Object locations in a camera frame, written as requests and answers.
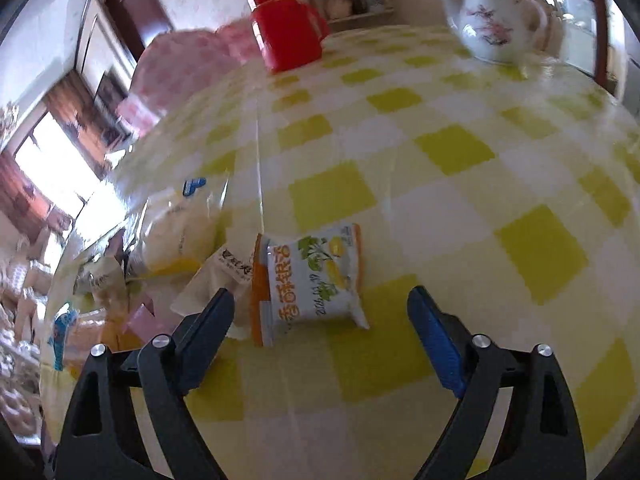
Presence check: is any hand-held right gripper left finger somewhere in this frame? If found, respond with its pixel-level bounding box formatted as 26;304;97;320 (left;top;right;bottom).
50;287;236;480

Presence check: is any white orange leaf-print snack packet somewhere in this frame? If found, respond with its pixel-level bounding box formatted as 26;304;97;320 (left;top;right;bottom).
250;222;371;348

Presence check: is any white floral teapot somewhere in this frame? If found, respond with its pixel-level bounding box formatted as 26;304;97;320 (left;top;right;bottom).
437;0;551;66

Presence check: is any wall television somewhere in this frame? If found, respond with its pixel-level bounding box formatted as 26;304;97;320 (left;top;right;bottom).
92;70;133;128

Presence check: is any yellow checked tablecloth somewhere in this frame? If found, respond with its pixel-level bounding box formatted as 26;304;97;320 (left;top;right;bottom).
37;22;640;480

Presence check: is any blue cartoon snack packet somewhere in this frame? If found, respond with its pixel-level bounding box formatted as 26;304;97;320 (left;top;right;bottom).
47;305;81;371

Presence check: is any red thermos jug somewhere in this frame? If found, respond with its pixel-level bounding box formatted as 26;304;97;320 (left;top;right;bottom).
245;0;331;75

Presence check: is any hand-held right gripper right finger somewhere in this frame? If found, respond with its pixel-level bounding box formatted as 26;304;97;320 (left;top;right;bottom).
406;285;588;480

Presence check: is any pink snack packet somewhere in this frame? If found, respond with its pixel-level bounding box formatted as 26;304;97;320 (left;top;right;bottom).
122;302;158;336

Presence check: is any clear round pastry packet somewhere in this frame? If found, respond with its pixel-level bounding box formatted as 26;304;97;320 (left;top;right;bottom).
127;177;236;278

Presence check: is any beige snack packet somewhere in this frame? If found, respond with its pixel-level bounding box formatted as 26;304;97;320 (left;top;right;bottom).
171;245;258;341
75;255;126;306

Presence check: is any brown curtain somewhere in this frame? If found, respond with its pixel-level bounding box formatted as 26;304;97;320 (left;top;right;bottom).
0;152;51;241
45;70;118;181

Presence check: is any pink checked chair cover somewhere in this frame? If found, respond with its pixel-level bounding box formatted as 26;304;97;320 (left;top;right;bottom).
115;22;261;133

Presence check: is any dark wooden door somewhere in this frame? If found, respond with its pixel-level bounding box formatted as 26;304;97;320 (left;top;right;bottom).
102;0;176;63

